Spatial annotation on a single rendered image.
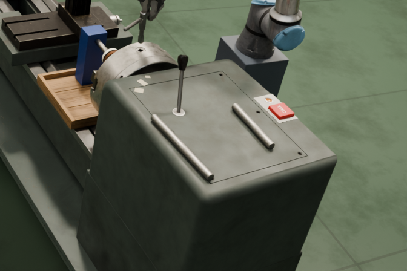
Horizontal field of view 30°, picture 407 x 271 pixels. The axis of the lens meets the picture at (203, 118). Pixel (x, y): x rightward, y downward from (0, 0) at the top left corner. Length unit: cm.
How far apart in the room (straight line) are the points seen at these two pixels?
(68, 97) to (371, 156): 222
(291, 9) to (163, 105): 68
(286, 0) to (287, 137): 60
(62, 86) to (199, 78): 68
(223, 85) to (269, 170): 40
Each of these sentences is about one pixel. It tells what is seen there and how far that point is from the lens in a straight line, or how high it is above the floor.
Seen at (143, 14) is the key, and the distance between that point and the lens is 243.
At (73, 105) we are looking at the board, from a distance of 281.
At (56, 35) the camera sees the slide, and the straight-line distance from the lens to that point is 303.
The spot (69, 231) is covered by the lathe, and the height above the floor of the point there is 54.
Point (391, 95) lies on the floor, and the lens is 519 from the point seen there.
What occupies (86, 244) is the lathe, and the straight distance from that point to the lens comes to 273.
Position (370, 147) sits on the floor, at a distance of 462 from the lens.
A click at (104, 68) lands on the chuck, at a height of 117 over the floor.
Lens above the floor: 255
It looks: 35 degrees down
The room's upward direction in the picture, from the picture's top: 14 degrees clockwise
